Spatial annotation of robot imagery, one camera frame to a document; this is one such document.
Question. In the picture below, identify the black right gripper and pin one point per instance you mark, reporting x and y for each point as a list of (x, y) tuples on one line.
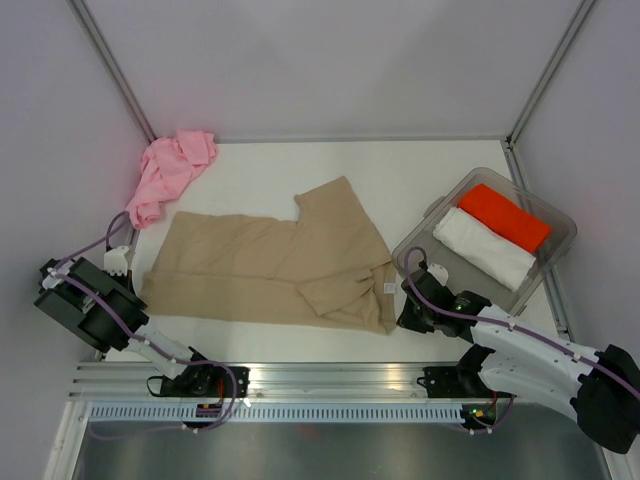
[(406, 319)]

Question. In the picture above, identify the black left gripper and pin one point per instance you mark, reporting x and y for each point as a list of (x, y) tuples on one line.
[(124, 281)]

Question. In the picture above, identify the white t shirt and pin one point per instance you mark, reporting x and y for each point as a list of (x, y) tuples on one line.
[(502, 260)]

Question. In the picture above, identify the beige t shirt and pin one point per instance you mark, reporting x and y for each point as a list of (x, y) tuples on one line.
[(328, 268)]

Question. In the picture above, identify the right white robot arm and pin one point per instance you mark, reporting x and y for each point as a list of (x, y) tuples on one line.
[(598, 389)]

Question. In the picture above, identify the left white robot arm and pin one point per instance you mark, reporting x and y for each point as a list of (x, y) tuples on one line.
[(104, 314)]

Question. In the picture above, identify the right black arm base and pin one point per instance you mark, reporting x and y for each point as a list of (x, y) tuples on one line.
[(455, 382)]

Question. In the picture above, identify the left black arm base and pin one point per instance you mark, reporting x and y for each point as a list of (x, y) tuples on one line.
[(201, 382)]

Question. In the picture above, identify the clear grey plastic bin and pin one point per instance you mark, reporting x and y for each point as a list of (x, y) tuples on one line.
[(465, 276)]

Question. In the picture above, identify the rolled orange t shirt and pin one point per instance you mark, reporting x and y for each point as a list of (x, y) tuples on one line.
[(505, 218)]

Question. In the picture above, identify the pink crumpled t shirt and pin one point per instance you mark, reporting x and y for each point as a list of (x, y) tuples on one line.
[(167, 167)]

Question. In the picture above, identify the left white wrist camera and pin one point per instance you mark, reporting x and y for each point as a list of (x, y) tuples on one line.
[(117, 261)]

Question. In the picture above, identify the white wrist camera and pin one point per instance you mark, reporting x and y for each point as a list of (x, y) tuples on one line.
[(437, 271), (117, 261)]

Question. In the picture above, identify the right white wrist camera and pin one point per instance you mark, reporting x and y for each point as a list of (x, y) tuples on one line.
[(437, 271)]

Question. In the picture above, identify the aluminium front rail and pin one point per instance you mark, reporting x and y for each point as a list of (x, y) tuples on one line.
[(126, 381)]

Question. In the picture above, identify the white slotted cable duct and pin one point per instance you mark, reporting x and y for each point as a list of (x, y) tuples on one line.
[(283, 412)]

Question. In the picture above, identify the right aluminium frame post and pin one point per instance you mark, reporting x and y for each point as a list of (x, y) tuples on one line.
[(572, 31)]

